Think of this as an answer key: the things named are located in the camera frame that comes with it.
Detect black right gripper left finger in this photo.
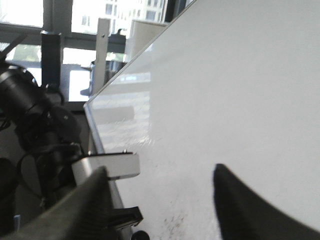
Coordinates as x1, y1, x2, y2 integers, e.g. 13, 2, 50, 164
3, 167, 118, 240

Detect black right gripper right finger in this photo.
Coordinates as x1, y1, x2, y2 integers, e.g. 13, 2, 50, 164
213, 163, 320, 240

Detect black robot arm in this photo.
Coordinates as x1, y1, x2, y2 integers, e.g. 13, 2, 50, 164
0, 62, 320, 240

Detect white whiteboard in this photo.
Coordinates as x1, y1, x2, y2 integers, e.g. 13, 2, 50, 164
85, 0, 320, 240

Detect dark window pillar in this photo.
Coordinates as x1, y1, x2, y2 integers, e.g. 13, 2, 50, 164
40, 30, 62, 88

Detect white upright post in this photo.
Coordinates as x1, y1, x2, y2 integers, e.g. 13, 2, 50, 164
92, 18, 110, 94

